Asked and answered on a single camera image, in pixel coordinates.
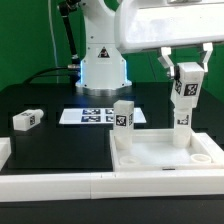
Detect white fence bar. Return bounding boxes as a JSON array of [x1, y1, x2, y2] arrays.
[[0, 169, 224, 202], [0, 138, 11, 171], [191, 133, 224, 167]]

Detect white hanging cable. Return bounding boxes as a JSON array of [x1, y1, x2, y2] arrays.
[[47, 0, 60, 84]]

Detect white right fence bar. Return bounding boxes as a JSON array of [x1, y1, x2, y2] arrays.
[[191, 133, 224, 167]]

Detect white left fence bar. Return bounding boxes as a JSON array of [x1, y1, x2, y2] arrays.
[[0, 138, 11, 171]]

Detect black cable on table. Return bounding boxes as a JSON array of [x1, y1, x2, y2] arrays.
[[22, 66, 80, 84]]

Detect white square tabletop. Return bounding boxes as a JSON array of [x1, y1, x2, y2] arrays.
[[110, 129, 224, 172]]

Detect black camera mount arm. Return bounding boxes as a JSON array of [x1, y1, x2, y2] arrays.
[[58, 0, 81, 64]]

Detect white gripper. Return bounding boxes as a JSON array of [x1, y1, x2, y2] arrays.
[[114, 0, 224, 79]]

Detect white sheet with fiducial markers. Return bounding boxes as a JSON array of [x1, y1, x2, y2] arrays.
[[59, 108, 146, 125]]

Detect white front fence bar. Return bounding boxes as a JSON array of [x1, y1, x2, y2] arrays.
[[0, 169, 224, 202]]

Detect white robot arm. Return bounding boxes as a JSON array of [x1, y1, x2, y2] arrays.
[[77, 0, 224, 96]]

